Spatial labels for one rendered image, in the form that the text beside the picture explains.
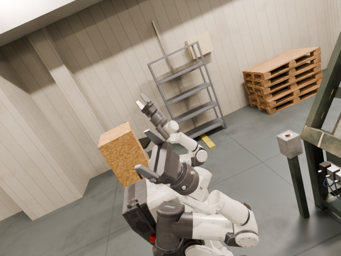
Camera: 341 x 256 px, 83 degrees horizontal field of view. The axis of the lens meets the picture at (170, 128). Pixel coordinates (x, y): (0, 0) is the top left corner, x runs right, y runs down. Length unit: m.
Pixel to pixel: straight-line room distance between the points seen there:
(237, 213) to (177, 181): 0.27
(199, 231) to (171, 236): 0.10
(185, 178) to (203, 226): 0.29
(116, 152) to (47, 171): 2.26
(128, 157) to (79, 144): 2.46
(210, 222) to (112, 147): 1.78
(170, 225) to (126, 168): 1.78
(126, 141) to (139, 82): 2.13
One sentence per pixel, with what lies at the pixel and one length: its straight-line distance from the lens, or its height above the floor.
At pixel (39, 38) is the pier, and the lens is 4.38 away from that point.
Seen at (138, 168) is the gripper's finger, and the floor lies 1.69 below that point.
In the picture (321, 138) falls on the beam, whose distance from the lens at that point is 1.87.
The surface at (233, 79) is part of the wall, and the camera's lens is 4.77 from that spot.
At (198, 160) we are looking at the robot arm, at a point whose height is 1.24.
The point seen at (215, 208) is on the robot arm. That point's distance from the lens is 0.68.
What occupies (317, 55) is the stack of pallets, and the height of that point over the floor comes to 0.73.
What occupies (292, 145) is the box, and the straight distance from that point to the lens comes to 1.81.
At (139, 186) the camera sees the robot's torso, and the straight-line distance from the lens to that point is 1.03.
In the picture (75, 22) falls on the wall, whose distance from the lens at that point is 4.44.
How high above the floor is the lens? 1.90
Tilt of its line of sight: 21 degrees down
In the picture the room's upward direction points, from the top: 25 degrees counter-clockwise
